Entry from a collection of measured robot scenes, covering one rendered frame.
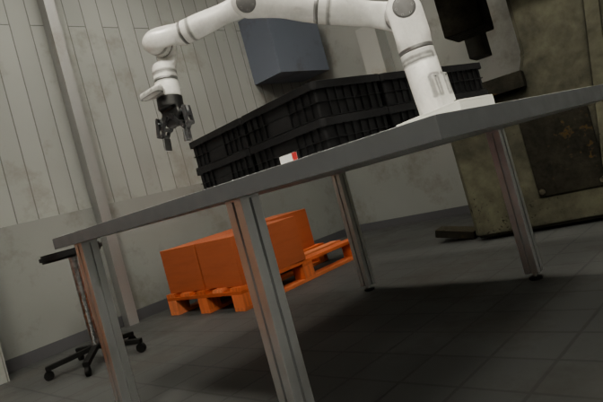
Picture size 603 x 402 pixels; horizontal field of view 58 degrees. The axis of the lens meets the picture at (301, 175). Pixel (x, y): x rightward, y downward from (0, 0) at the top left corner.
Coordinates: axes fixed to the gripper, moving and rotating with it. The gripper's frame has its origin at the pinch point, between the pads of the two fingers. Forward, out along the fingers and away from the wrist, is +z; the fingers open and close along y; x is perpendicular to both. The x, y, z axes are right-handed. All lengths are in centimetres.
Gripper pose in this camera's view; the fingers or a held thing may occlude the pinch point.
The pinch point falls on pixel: (178, 144)
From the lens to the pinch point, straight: 160.3
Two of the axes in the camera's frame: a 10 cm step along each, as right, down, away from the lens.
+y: -7.5, 2.6, 6.0
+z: 2.1, 9.6, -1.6
